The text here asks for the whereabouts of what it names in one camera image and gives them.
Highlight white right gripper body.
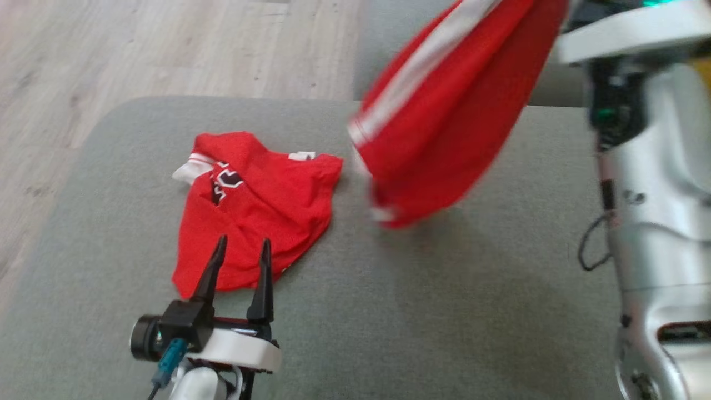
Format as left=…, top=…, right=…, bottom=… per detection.
left=558, top=0, right=711, bottom=152

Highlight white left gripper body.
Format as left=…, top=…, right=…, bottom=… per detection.
left=188, top=317, right=283, bottom=374

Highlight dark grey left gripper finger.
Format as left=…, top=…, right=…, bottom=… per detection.
left=191, top=234, right=228, bottom=304
left=246, top=238, right=275, bottom=326

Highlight red basketball jersey shirt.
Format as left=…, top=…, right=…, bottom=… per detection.
left=171, top=132, right=344, bottom=299

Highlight red shorts with white stripe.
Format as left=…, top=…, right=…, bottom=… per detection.
left=347, top=0, right=570, bottom=229

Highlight yellow sofa backrest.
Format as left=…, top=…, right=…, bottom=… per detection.
left=693, top=58, right=711, bottom=92

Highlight grey fabric sofa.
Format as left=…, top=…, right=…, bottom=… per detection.
left=0, top=96, right=711, bottom=400

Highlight teal left camera cable connector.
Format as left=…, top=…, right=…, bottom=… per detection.
left=147, top=339, right=187, bottom=400

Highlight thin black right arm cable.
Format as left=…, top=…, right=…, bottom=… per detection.
left=578, top=214, right=613, bottom=272

